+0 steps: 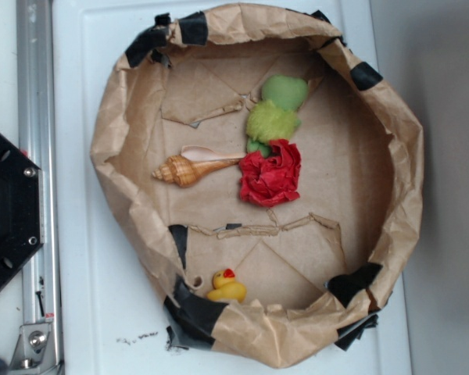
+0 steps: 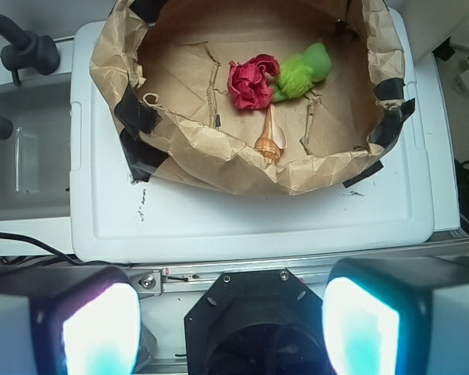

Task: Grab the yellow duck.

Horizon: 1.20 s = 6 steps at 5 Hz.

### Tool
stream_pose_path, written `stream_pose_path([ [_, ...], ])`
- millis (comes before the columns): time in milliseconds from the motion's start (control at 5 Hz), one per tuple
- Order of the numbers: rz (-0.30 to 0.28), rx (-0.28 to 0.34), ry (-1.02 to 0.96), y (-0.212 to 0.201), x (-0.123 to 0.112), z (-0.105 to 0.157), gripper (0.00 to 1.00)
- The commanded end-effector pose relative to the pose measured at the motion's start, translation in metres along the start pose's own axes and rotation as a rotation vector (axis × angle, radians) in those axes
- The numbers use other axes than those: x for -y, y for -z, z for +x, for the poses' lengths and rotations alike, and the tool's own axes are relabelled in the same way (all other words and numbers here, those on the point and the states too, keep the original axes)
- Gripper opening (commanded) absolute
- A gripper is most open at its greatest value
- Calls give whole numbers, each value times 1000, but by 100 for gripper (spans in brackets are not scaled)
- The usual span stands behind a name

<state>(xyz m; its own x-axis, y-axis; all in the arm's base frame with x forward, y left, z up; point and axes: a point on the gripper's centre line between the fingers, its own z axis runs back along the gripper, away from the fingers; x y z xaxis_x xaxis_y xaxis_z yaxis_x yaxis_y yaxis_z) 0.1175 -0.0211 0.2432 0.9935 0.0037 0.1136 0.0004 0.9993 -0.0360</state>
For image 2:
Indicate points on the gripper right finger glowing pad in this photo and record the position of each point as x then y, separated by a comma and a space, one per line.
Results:
402, 315

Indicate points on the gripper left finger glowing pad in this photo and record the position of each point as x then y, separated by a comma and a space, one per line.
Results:
68, 320

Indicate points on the tan spiral seashell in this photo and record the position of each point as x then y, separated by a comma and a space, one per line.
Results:
272, 141

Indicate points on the green fuzzy plush toy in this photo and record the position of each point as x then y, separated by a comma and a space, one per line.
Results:
299, 73

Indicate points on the brown paper bag bin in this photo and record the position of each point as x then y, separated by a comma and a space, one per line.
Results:
162, 68

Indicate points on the red crumpled paper ball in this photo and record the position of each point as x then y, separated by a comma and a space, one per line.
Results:
247, 82

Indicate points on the aluminium extrusion rail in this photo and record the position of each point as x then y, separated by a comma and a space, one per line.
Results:
184, 277

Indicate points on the black octagonal mount plate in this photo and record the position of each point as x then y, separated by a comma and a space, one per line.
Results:
258, 322

